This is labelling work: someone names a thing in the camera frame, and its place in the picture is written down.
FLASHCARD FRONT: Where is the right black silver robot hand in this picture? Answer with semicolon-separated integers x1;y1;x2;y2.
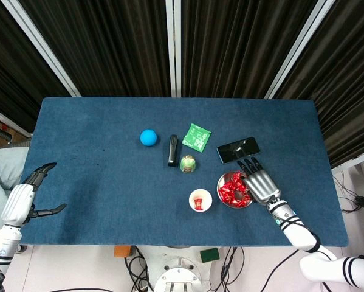
236;157;282;204

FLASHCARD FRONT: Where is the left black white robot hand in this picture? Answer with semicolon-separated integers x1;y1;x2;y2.
1;162;67;226

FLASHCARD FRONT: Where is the heap of red candies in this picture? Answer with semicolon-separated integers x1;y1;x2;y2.
218;171;253;206

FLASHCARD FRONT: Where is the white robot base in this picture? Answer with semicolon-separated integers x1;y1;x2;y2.
136;245;228;292

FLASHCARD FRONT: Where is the metal bowl with red candies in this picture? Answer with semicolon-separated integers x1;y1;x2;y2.
216;170;256;209

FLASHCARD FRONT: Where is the white paper cup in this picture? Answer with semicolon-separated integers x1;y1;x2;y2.
188;188;213;213

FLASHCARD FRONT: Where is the grey jeans leg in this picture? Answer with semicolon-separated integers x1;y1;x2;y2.
0;148;30;235

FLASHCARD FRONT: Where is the black smartphone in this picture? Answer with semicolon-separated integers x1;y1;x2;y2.
216;136;261;164

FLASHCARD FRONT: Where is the green nesting doll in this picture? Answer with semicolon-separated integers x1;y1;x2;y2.
179;154;197;175

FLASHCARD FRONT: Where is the green sachet packet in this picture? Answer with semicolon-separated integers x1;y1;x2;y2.
181;122;212;152

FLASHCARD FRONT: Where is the dark green box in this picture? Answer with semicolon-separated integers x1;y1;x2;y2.
199;248;221;263

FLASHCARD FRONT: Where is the blue table cloth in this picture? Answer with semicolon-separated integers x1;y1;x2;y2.
2;97;350;246

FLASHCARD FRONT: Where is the black stapler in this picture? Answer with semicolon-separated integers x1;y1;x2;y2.
167;134;179;167

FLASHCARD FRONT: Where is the orange box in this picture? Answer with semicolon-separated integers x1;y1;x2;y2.
114;245;132;259

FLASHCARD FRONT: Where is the blue ball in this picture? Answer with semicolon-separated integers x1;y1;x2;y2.
139;129;159;147

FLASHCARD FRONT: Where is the black pleated curtain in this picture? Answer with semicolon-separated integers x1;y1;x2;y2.
181;0;324;99
19;0;172;98
0;0;76;131
275;0;364;168

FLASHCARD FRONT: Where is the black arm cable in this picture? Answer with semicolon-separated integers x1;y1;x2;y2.
262;217;337;292

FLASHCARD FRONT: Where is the white frame rail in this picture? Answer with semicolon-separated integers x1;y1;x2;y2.
0;103;33;137

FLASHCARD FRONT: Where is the black cable bundle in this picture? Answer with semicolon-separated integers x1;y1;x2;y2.
123;246;157;292
208;246;246;292

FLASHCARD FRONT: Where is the white frame post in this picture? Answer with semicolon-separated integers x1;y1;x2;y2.
1;0;81;98
165;0;182;98
264;0;337;100

